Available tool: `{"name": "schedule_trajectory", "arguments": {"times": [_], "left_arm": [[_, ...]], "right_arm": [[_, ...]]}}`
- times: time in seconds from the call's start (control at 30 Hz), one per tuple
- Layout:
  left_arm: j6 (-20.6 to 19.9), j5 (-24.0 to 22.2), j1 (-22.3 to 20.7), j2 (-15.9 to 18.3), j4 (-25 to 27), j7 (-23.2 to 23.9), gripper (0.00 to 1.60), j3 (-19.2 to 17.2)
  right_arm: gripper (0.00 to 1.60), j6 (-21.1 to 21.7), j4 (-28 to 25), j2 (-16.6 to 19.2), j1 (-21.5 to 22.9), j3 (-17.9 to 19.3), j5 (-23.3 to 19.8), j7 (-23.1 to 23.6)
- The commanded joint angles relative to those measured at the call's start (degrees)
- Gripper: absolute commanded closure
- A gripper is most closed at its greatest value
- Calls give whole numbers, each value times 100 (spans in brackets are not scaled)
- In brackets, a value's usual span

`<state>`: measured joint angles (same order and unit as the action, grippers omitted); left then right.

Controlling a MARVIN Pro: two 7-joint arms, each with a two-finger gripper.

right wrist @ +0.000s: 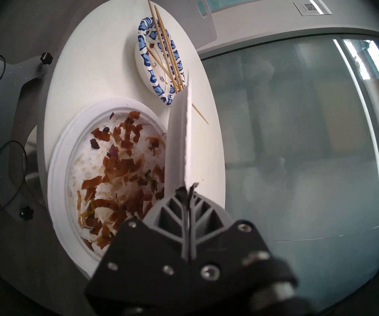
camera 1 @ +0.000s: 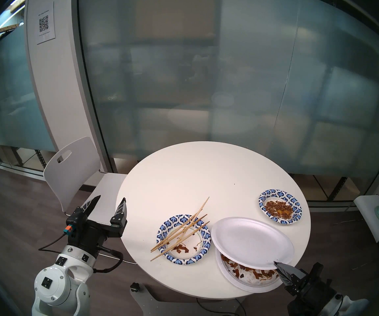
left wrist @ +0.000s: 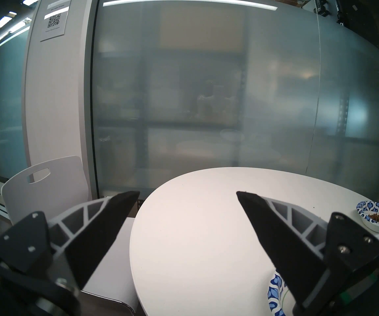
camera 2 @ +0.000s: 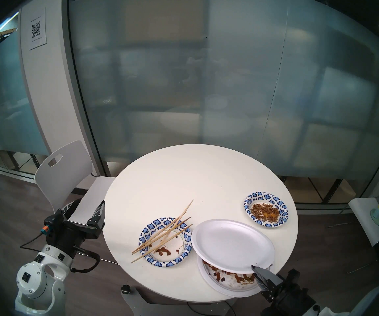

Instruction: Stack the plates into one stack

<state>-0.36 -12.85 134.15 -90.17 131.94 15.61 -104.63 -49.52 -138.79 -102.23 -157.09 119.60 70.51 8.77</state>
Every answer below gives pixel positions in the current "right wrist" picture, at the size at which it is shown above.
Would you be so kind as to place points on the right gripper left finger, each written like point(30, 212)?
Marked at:
point(166, 223)

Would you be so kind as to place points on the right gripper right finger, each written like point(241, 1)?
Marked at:
point(209, 229)

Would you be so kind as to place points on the small white foam plate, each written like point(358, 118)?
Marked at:
point(176, 147)

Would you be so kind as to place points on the large white foam plate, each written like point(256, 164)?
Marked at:
point(61, 173)

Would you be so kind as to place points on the black knob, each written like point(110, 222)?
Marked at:
point(26, 213)
point(46, 58)

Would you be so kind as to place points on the large blue patterned paper bowl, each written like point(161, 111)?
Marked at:
point(143, 57)

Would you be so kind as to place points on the QR code paper sign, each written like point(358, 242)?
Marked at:
point(311, 6)

